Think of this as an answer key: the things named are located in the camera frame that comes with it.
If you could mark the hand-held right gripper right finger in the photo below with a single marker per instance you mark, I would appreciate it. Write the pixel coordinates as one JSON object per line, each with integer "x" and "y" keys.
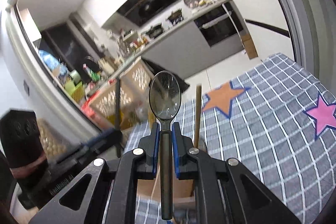
{"x": 175, "y": 140}

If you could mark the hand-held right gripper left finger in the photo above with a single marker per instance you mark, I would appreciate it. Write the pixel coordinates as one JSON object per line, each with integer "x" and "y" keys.
{"x": 157, "y": 134}

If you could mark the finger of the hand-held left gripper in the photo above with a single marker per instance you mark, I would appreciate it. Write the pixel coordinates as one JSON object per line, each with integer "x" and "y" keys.
{"x": 97, "y": 140}
{"x": 110, "y": 146}

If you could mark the wooden chopstick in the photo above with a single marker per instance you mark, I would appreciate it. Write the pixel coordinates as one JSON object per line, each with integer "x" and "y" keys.
{"x": 198, "y": 113}

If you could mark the beige plastic utensil holder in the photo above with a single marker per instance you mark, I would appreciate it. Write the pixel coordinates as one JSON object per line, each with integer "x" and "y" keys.
{"x": 147, "y": 190}

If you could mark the person's left hand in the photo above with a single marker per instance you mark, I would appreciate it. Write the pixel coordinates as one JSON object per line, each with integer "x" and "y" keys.
{"x": 29, "y": 167}

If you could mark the clear bag of beige beans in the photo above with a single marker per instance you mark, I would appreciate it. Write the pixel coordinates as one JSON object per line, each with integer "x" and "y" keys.
{"x": 50, "y": 140}

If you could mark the green plastic basket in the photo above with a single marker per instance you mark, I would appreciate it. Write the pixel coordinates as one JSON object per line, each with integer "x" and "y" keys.
{"x": 74, "y": 90}

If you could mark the beige flower-cutout trolley cart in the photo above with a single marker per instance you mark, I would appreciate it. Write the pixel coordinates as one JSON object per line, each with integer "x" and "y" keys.
{"x": 136, "y": 77}

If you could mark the black cloth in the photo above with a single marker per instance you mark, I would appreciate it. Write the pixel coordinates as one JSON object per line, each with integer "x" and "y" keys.
{"x": 168, "y": 66}

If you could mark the grey checked star tablecloth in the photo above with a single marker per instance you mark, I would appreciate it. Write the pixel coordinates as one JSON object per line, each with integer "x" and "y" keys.
{"x": 262, "y": 134}

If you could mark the black built-in oven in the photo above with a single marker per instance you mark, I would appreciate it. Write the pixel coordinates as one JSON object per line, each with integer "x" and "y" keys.
{"x": 218, "y": 24}

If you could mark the black range hood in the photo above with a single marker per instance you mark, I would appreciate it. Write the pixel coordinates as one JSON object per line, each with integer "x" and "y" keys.
{"x": 149, "y": 3}

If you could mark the black wall switch panel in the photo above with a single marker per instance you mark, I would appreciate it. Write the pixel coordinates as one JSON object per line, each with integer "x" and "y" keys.
{"x": 26, "y": 87}

